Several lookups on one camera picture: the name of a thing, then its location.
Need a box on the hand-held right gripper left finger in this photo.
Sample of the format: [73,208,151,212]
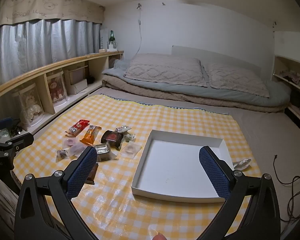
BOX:
[14,146,98,240]

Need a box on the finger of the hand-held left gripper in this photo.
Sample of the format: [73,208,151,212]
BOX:
[0,117,14,132]
[0,133,34,155]

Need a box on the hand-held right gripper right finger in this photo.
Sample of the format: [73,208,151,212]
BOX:
[199,145,282,240]

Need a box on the brown gold-striped packet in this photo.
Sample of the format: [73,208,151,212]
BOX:
[86,162,100,185]

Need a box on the small dark candy packet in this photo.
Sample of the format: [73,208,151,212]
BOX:
[56,149,69,162]

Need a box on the gold brown cake packet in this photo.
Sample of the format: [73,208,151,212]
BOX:
[94,142,117,162]

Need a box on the orange snack packet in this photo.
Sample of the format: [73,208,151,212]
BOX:
[80,125,102,145]

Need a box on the white cardboard tray box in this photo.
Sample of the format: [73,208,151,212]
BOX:
[131,129,234,204]

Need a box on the red snack packet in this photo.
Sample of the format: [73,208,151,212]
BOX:
[66,119,90,137]

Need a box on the dark mooncake packet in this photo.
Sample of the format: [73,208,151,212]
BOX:
[101,130,124,150]

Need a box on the pink donut packet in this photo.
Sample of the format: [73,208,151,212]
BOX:
[120,142,142,158]

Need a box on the green white candy packet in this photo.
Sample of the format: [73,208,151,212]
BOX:
[122,132,136,143]

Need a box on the silver foil wrapper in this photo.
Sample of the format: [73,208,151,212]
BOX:
[232,159,252,172]

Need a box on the bagged white plush doll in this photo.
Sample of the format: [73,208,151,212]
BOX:
[17,85,44,128]

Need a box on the bagged red plush doll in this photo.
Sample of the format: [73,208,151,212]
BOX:
[47,71,68,105]

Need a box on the yellow checked mat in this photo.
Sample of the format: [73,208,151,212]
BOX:
[11,94,255,240]

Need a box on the long wooden shelf unit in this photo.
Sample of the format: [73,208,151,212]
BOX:
[0,51,124,135]

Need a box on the grey curtain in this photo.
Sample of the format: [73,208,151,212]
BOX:
[0,20,102,90]

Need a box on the brown cardboard box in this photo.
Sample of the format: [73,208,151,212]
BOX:
[65,66,88,85]

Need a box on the beige folded quilt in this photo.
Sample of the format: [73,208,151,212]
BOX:
[102,76,288,113]

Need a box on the beige quilted pillow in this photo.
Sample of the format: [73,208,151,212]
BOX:
[124,54,208,87]
[202,63,270,98]

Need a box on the grey-blue blanket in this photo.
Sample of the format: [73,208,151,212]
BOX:
[102,59,290,107]

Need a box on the beige printed valance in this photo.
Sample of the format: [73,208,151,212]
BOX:
[0,0,105,30]

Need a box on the white cluttered shelf unit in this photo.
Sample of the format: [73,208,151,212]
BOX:
[271,55,300,140]

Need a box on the white hanging cord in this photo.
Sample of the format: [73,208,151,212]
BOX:
[136,3,143,55]

